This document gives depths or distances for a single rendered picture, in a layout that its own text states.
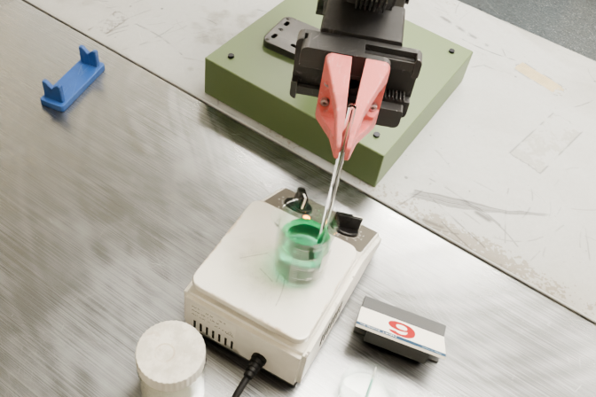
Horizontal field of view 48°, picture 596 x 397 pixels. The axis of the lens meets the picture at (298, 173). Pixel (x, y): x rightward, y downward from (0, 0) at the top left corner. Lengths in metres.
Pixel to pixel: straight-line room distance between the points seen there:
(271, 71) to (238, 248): 0.30
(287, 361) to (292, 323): 0.04
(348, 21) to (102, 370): 0.39
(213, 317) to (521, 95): 0.60
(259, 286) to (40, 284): 0.24
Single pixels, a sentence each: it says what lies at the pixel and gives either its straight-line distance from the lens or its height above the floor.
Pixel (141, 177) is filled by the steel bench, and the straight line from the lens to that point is 0.81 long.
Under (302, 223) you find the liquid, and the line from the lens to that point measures 0.60.
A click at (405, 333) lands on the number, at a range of 0.68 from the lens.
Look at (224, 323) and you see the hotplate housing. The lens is 0.63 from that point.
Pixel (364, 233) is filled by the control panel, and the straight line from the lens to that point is 0.72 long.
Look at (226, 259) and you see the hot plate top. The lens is 0.63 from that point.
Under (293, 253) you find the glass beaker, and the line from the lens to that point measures 0.57.
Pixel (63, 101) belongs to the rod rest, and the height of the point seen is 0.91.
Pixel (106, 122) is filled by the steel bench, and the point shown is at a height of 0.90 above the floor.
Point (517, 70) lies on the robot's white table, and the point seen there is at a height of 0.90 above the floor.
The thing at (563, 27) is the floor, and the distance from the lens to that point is 3.04.
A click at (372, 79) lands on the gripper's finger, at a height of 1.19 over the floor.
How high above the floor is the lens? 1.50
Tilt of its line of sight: 47 degrees down
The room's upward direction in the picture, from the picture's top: 10 degrees clockwise
